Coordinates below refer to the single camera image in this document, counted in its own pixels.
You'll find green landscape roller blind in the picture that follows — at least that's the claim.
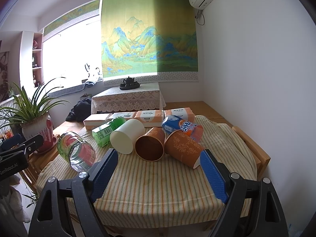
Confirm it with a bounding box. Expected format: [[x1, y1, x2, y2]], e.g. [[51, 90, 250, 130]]
[[101, 0, 198, 81]]

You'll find white red flower pot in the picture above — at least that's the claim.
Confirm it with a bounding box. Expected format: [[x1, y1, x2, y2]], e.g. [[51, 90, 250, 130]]
[[20, 112, 57, 153]]

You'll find far right orange tissue pack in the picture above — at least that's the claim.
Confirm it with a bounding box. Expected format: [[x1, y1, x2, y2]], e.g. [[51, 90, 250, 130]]
[[164, 108, 195, 122]]

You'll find green plastic cup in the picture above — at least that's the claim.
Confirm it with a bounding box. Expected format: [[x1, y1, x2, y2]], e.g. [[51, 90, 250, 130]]
[[92, 117, 126, 147]]

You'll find grapefruit label plastic cup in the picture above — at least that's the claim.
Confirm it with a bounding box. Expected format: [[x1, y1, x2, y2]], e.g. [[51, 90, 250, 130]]
[[57, 131, 96, 172]]

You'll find white wall shelf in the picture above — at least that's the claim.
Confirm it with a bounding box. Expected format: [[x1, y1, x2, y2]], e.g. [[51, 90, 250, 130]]
[[19, 31, 43, 96]]

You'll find low table lace cloth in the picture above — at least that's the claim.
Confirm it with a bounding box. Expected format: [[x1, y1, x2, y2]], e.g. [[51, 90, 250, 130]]
[[91, 82, 166, 114]]

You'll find red blossom wall picture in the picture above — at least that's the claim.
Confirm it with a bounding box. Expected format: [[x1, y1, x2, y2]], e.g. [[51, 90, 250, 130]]
[[0, 51, 9, 102]]

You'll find raised roller blind left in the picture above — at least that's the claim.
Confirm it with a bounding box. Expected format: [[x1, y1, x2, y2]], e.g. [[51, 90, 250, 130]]
[[43, 0, 100, 40]]

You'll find orange tissue pack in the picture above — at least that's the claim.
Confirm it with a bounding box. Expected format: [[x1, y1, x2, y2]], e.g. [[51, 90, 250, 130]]
[[164, 108, 195, 122], [134, 110, 165, 128]]

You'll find blue orange plastic cup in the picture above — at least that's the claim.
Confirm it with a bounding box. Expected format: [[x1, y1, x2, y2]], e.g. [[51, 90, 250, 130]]
[[162, 115, 204, 142]]

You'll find black bag on floor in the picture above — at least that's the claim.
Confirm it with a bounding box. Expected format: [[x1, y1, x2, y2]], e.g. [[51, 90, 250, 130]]
[[65, 97, 92, 122]]

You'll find brown patterned paper cup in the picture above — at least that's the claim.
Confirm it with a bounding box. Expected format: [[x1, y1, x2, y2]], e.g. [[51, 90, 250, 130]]
[[164, 130, 204, 169]]

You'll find white paper cup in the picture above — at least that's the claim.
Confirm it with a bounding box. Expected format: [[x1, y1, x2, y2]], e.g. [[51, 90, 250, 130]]
[[110, 119, 145, 155]]

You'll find brown paper cup open-facing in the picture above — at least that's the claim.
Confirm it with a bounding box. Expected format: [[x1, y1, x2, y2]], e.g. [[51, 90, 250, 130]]
[[135, 127, 165, 162]]

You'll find wooden slatted plant stand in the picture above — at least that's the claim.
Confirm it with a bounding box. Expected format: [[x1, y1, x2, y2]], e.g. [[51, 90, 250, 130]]
[[18, 128, 86, 194]]

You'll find spider plant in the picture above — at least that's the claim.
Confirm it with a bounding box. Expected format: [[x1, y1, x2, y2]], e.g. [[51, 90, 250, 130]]
[[1, 78, 68, 128]]

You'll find wooden table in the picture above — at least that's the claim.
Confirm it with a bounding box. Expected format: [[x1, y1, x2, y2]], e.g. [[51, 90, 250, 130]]
[[52, 101, 271, 230]]

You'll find black teapot on tray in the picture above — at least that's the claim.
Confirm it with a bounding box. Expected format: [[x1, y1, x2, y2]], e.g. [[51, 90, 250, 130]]
[[119, 77, 140, 90]]

